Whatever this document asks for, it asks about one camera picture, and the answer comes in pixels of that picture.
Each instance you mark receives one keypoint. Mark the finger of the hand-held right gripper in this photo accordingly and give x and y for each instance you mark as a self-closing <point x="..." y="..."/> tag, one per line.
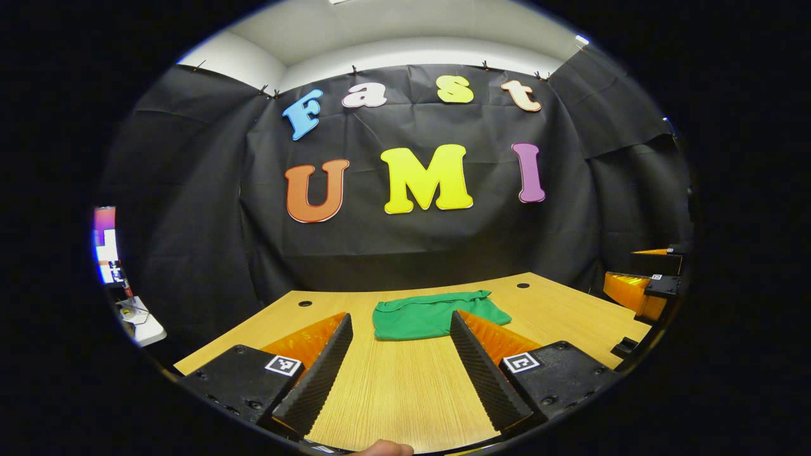
<point x="627" y="288"/>
<point x="671" y="261"/>

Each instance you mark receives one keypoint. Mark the black backdrop cloth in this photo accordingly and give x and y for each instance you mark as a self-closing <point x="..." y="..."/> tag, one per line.
<point x="443" y="247"/>

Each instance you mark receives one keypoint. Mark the computer monitor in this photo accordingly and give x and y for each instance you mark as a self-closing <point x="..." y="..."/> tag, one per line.
<point x="106" y="247"/>

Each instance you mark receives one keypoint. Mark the green T-shirt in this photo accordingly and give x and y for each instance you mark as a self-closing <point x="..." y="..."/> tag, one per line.
<point x="418" y="316"/>

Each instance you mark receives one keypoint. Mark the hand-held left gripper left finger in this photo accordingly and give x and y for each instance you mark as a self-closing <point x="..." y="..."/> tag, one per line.
<point x="320" y="380"/>

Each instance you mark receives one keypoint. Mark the white side table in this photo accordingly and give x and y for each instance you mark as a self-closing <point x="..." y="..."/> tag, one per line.
<point x="149" y="329"/>

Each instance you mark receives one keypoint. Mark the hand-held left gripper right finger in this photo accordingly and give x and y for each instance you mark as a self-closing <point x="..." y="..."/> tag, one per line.
<point x="481" y="380"/>

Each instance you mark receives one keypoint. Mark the black chair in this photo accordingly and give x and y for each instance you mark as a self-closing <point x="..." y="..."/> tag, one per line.
<point x="624" y="348"/>

